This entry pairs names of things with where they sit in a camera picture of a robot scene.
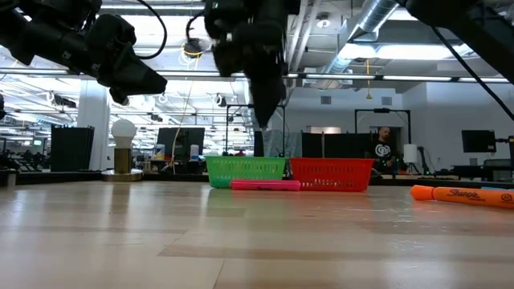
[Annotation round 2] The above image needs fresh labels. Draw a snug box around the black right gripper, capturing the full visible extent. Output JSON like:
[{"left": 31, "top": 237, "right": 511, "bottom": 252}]
[{"left": 230, "top": 0, "right": 302, "bottom": 130}]

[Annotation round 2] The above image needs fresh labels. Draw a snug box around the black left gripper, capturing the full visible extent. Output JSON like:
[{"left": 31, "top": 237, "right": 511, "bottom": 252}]
[{"left": 81, "top": 13, "right": 169, "bottom": 107}]

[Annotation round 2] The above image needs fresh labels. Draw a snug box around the orange highlighter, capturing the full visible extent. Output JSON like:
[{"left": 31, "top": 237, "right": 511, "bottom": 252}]
[{"left": 410, "top": 185, "right": 514, "bottom": 210}]

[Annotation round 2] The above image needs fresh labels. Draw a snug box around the white bulb brass lamp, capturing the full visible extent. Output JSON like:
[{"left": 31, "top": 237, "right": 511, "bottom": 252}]
[{"left": 101, "top": 118, "right": 145, "bottom": 182}]

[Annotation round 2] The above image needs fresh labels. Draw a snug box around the green plastic basket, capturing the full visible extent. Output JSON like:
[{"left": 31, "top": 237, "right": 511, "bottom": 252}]
[{"left": 204, "top": 156, "right": 288, "bottom": 189}]

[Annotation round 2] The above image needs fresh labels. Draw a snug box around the black computer monitor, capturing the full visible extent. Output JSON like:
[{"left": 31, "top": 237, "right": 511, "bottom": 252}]
[
  {"left": 156, "top": 127, "right": 206, "bottom": 161},
  {"left": 460, "top": 129, "right": 497, "bottom": 154}
]

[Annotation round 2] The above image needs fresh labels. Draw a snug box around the black cabinet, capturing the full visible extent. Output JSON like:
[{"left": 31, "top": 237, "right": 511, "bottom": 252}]
[{"left": 50, "top": 125, "right": 96, "bottom": 173}]

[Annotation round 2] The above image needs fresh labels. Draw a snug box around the pink highlighter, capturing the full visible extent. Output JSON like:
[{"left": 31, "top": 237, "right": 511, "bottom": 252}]
[{"left": 230, "top": 179, "right": 302, "bottom": 192}]

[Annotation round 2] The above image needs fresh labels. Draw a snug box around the black partition panel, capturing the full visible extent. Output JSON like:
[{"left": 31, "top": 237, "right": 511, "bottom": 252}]
[{"left": 301, "top": 132, "right": 374, "bottom": 160}]

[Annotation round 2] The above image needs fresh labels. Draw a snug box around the red plastic basket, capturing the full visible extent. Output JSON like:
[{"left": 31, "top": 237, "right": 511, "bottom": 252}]
[{"left": 288, "top": 157, "right": 376, "bottom": 193}]

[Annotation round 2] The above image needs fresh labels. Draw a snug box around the person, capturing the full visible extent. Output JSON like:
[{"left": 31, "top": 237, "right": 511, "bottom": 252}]
[{"left": 365, "top": 126, "right": 399, "bottom": 174}]

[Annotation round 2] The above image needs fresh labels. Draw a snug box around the small white box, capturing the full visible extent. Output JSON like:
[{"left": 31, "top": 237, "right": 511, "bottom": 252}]
[{"left": 402, "top": 143, "right": 419, "bottom": 165}]

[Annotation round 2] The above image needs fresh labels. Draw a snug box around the black background rig frame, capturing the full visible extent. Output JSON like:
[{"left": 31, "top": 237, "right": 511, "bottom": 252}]
[
  {"left": 354, "top": 107, "right": 412, "bottom": 161},
  {"left": 226, "top": 103, "right": 287, "bottom": 158}
]

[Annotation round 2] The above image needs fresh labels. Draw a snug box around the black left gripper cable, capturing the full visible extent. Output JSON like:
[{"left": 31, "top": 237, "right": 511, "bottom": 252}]
[{"left": 134, "top": 0, "right": 169, "bottom": 61}]

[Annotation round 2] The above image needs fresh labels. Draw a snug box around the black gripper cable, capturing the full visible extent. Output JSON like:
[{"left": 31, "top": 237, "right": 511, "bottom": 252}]
[
  {"left": 431, "top": 26, "right": 514, "bottom": 122},
  {"left": 134, "top": 0, "right": 169, "bottom": 61}
]

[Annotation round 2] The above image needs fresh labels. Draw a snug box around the black ceiling camera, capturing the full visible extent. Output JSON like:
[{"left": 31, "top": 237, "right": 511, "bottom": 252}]
[{"left": 183, "top": 37, "right": 204, "bottom": 59}]

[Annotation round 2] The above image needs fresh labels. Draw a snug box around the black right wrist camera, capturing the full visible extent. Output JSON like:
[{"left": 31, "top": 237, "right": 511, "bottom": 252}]
[{"left": 202, "top": 0, "right": 246, "bottom": 78}]

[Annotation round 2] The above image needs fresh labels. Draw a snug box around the silver ceiling air duct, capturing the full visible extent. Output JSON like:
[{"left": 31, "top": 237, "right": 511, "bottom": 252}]
[{"left": 320, "top": 0, "right": 402, "bottom": 81}]

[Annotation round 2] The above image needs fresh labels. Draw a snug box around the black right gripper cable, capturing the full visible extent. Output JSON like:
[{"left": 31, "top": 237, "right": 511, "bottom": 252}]
[{"left": 431, "top": 26, "right": 514, "bottom": 122}]

